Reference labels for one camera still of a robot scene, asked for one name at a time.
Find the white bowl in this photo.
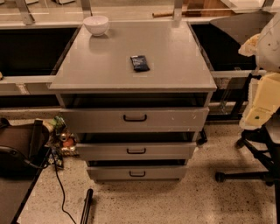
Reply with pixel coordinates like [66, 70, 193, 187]
[83, 16, 109, 36]

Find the grey drawer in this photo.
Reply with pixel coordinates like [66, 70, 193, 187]
[77, 143, 196, 161]
[61, 108, 209, 133]
[87, 165, 186, 181]

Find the grey middle drawer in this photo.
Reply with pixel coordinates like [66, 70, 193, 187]
[77, 143, 196, 161]

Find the pile of colourful objects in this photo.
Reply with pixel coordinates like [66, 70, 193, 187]
[43, 115, 79, 169]

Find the black cabinet caster wheel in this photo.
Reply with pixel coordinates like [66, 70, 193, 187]
[197, 129, 207, 145]

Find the wooden stick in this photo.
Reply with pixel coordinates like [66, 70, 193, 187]
[152, 10, 187, 18]

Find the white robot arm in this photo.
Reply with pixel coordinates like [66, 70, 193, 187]
[238, 12, 280, 130]

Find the dark blue snack packet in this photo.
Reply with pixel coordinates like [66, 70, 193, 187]
[130, 55, 150, 72]

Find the grey top drawer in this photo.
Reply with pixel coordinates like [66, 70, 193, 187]
[61, 108, 209, 133]

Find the grey bottom drawer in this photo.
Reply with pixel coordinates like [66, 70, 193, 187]
[87, 165, 186, 181]

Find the black cable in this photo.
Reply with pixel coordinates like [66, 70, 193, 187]
[52, 148, 77, 224]

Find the grey drawer cabinet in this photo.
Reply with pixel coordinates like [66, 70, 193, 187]
[50, 21, 216, 168]

